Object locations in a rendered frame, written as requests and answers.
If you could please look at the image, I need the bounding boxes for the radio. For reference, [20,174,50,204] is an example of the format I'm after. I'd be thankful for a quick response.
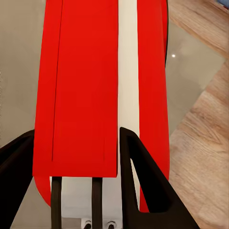
[32,0,170,229]

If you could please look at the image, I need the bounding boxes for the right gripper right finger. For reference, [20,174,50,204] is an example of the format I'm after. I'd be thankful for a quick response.
[119,127,200,229]

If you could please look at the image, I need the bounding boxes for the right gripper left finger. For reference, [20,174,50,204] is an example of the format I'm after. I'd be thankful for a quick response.
[0,130,35,229]

